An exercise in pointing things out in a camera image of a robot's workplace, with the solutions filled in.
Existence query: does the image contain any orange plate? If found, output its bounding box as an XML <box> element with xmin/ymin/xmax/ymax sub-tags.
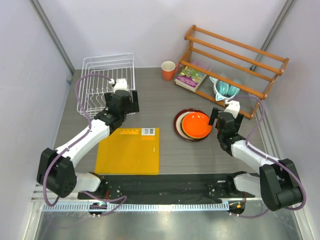
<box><xmin>181</xmin><ymin>112</ymin><xmax>212</xmax><ymax>139</ymax></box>

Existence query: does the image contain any large red cream plate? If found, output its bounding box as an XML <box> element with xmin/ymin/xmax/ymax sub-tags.
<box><xmin>173</xmin><ymin>108</ymin><xmax>209</xmax><ymax>142</ymax></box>

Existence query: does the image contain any green plate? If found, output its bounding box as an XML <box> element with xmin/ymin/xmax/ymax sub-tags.
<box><xmin>180</xmin><ymin>119</ymin><xmax>201</xmax><ymax>140</ymax></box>

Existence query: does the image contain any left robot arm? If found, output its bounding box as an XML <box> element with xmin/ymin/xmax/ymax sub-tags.
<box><xmin>36</xmin><ymin>90</ymin><xmax>140</xmax><ymax>200</ymax></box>

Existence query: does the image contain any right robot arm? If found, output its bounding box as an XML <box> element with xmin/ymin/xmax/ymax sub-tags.
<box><xmin>209</xmin><ymin>107</ymin><xmax>307</xmax><ymax>212</ymax></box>

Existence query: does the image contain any wooden shelf rack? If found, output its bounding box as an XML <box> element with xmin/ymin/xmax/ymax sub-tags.
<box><xmin>179</xmin><ymin>25</ymin><xmax>289</xmax><ymax>106</ymax></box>

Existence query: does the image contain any white cat-ear bowl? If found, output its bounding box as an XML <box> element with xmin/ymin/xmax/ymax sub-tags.
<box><xmin>209</xmin><ymin>76</ymin><xmax>240</xmax><ymax>102</ymax></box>

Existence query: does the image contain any purple book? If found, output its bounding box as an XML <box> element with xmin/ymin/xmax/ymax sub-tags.
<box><xmin>174</xmin><ymin>66</ymin><xmax>207</xmax><ymax>93</ymax></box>

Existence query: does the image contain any yellow board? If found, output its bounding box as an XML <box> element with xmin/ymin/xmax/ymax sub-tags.
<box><xmin>94</xmin><ymin>128</ymin><xmax>160</xmax><ymax>175</ymax></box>

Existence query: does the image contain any orange mug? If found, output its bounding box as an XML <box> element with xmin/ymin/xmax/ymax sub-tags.
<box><xmin>161</xmin><ymin>60</ymin><xmax>180</xmax><ymax>82</ymax></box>

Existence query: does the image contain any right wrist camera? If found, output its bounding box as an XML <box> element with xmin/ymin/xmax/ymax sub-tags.
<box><xmin>224</xmin><ymin>99</ymin><xmax>240</xmax><ymax>119</ymax></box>

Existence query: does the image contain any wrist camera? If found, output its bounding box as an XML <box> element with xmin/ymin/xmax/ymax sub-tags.
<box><xmin>224</xmin><ymin>99</ymin><xmax>240</xmax><ymax>119</ymax></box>
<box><xmin>108</xmin><ymin>78</ymin><xmax>129</xmax><ymax>93</ymax></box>

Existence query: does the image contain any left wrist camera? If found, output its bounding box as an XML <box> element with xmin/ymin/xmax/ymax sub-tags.
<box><xmin>108</xmin><ymin>78</ymin><xmax>129</xmax><ymax>93</ymax></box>

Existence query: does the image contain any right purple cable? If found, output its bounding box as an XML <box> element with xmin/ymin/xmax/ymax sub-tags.
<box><xmin>226</xmin><ymin>94</ymin><xmax>307</xmax><ymax>219</ymax></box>

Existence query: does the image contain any purple cable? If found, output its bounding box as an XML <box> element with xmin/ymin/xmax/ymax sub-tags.
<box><xmin>226</xmin><ymin>94</ymin><xmax>307</xmax><ymax>219</ymax></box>
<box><xmin>42</xmin><ymin>73</ymin><xmax>128</xmax><ymax>218</ymax></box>

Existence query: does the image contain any white wire dish rack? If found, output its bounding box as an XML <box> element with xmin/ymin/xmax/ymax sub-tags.
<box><xmin>77</xmin><ymin>53</ymin><xmax>136</xmax><ymax>118</ymax></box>

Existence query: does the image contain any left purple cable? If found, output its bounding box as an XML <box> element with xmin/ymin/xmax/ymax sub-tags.
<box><xmin>42</xmin><ymin>73</ymin><xmax>128</xmax><ymax>218</ymax></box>

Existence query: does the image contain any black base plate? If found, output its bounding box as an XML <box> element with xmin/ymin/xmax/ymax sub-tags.
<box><xmin>77</xmin><ymin>172</ymin><xmax>262</xmax><ymax>205</ymax></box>

